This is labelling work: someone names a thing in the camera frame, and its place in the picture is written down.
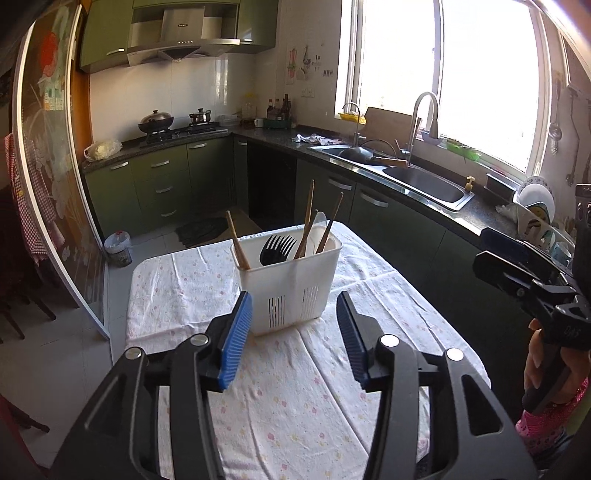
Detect dark floor mat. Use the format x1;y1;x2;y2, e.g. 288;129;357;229
175;219;232;247

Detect white plastic spoon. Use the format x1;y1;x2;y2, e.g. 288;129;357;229
307;211;329;254

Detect white patterned plate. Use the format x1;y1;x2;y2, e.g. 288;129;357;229
517;176;557;241

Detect tall steel faucet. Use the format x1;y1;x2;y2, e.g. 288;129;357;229
405;91;440;164

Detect black plastic fork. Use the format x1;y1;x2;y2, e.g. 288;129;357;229
259;234;298;267

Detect green upper kitchen cabinets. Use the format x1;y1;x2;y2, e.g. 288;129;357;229
78;0;280;75

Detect small steel faucet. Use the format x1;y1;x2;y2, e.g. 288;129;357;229
342;102;363;146

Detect small trash bin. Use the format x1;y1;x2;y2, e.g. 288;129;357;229
104;230;133;267

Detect white dish rack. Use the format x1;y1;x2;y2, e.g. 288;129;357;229
515;198;575;268

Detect white plastic bag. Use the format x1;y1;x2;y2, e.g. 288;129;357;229
83;140;123;162

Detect steel range hood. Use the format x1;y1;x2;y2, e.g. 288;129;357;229
127;4;241;63

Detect wall sticker with utensils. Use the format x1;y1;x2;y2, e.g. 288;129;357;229
285;44;335;85

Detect patterned glass sliding door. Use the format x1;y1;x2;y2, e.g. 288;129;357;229
11;0;112;342

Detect white floral tablecloth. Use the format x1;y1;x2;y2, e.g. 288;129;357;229
124;220;492;480

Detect kitchen window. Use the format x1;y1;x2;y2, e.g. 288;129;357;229
335;0;561;178

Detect dark wooden chair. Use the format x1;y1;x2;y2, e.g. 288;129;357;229
0;185;57;342

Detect steel double sink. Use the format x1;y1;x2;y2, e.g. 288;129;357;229
308;143;475;212

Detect black box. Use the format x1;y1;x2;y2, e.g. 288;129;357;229
485;173;517;195

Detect black wok with wooden handle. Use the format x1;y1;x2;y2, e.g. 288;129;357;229
339;145;409;169

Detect red checked cloth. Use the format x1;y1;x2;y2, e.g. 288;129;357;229
4;131;65;259

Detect person's right hand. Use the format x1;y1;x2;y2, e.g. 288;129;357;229
523;318;591;407

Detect white plastic utensil basket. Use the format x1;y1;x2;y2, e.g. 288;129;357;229
231;224;343;336

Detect row of sauce bottles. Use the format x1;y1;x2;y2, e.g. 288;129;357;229
265;93;296;123

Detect black gas stove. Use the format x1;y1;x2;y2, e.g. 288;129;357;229
139;122;229;147

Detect wooden chopstick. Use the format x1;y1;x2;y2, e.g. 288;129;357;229
295;179;315;258
225;211;251;270
294;210;320;260
316;192;345;254

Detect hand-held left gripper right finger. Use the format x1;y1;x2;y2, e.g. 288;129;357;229
336;291;539;480

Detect wooden cutting board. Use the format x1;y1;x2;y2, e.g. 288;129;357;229
362;107;423;153

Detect black wok with lid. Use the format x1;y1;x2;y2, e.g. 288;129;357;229
137;109;175;134

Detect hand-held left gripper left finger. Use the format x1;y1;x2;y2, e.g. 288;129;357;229
48;290;254;480

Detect green kitchen cabinets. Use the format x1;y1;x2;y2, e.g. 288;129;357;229
83;135;536;370
78;0;280;75

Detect hanging metal utensil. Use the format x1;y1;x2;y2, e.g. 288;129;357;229
566;85;583;183

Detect green plastic container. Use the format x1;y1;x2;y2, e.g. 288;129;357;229
445;138;481;161

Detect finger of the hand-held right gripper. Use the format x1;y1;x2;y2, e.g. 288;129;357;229
473;250;578;319
480;227;575;282

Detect person's right forearm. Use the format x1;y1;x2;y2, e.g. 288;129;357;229
515;388;591;462

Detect green lower kitchen cabinets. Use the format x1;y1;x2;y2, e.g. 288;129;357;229
83;135;536;370

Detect hanging metal ladle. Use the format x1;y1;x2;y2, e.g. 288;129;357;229
549;78;564;153

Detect crumpled grey cloth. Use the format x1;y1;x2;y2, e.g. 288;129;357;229
291;133;342;145

